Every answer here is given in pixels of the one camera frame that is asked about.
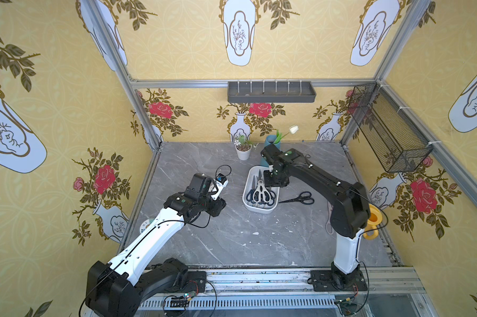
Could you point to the black wire mesh basket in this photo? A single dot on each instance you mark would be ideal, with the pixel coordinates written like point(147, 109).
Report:
point(394, 138)

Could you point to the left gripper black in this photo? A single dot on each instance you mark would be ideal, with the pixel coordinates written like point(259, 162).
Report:
point(215, 206)

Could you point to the blue scissors floor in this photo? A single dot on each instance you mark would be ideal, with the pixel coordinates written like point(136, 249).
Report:
point(269, 198)

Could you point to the blue scissors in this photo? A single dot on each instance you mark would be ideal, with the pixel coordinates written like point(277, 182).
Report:
point(250, 195)

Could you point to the grey wall shelf rack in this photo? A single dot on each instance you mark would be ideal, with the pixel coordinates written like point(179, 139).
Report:
point(272, 91)

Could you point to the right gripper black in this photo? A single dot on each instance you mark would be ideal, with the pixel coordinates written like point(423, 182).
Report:
point(272, 178)

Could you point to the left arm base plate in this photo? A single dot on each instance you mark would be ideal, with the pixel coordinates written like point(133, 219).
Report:
point(191, 281)

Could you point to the black scissors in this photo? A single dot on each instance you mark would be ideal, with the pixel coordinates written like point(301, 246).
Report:
point(305, 198)

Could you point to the white plastic storage box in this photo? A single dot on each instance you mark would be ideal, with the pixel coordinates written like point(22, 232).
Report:
point(258, 171)

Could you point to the small white potted plant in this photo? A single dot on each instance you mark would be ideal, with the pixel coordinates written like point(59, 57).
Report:
point(243, 147)

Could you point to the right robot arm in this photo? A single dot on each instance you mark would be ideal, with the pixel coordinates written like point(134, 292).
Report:
point(350, 205)

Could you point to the small circuit board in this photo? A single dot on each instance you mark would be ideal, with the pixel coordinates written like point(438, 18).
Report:
point(182, 301)
point(346, 308)

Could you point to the yellow watering can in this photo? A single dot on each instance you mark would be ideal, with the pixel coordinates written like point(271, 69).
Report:
point(372, 229)

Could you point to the aluminium rail base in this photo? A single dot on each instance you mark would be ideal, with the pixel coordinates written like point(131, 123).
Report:
point(392, 291)

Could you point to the pink handled scissors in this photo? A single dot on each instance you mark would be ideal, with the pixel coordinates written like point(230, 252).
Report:
point(328, 225)

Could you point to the small circuit board left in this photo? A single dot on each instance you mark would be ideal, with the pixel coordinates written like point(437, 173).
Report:
point(182, 301)

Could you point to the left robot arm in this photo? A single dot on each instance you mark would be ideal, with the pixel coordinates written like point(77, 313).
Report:
point(120, 286)

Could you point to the white kitchen scissors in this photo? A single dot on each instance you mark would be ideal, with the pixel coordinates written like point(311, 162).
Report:
point(260, 192)

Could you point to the blue cylindrical vase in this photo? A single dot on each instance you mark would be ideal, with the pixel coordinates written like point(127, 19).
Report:
point(270, 139)

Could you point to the white tulip flower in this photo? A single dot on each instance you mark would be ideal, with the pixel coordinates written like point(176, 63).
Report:
point(279, 135)

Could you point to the small circuit board right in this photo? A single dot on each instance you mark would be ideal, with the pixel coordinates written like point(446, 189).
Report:
point(346, 308)

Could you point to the white green tape roll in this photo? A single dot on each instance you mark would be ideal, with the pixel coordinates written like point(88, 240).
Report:
point(145, 225)

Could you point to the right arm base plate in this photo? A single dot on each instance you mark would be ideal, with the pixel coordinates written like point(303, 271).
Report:
point(335, 281)

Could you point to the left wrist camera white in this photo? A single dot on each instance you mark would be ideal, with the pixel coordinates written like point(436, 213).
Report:
point(220, 183)

